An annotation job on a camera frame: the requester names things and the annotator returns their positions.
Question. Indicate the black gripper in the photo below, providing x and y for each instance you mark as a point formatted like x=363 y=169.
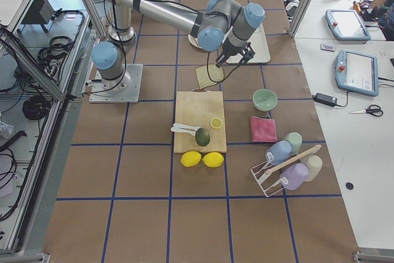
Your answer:
x=227 y=50

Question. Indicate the bread slice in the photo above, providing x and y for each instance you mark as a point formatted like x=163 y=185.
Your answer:
x=209 y=75

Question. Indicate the white round plate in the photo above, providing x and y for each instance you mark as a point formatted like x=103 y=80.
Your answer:
x=194 y=42

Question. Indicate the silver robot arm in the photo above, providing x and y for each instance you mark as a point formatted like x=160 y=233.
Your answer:
x=225 y=24

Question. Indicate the cream bear tray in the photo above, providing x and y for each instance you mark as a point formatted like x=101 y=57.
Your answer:
x=259 y=46

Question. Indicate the wooden cutting board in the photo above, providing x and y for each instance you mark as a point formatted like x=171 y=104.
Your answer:
x=197 y=108

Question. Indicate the light green bowl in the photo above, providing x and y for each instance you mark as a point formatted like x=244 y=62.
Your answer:
x=264 y=99

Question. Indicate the lemon half slice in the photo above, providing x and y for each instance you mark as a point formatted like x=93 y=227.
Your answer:
x=216 y=123

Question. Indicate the green avocado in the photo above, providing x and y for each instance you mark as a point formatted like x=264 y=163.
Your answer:
x=202 y=137

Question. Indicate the white plastic knife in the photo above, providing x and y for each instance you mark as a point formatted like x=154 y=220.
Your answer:
x=183 y=128

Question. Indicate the pink cloth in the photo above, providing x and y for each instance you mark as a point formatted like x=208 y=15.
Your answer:
x=263 y=129

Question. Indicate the right yellow lemon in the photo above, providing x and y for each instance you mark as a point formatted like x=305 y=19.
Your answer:
x=213 y=159

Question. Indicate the yellow lemon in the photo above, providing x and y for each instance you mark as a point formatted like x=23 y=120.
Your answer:
x=213 y=159
x=190 y=159

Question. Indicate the left yellow lemon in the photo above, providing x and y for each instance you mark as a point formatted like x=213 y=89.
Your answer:
x=190 y=159

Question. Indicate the blue cup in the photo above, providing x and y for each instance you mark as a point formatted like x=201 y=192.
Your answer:
x=278 y=152

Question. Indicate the green cup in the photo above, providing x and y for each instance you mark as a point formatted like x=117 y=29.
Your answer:
x=295 y=140

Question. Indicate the black power adapter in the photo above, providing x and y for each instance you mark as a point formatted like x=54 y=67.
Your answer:
x=325 y=99

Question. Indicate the upper teach pendant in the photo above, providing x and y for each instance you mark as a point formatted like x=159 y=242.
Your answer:
x=347 y=26

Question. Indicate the teach pendant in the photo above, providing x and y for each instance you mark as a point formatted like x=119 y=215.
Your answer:
x=357 y=72
x=347 y=26

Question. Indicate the wooden rack rod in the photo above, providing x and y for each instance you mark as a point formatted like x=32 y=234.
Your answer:
x=294 y=158

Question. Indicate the lower teach pendant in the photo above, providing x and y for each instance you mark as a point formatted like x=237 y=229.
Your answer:
x=357 y=72

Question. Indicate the purple cup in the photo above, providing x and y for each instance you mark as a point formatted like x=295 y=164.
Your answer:
x=294 y=176

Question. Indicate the cream cup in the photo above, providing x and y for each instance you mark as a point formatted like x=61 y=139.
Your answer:
x=314 y=164

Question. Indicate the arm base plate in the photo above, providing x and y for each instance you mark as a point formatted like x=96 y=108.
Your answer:
x=123 y=90

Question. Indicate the white wire cup rack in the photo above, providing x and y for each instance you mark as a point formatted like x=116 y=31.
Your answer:
x=269 y=183

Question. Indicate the black handled scissors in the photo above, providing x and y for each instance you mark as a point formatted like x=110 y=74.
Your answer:
x=373 y=110

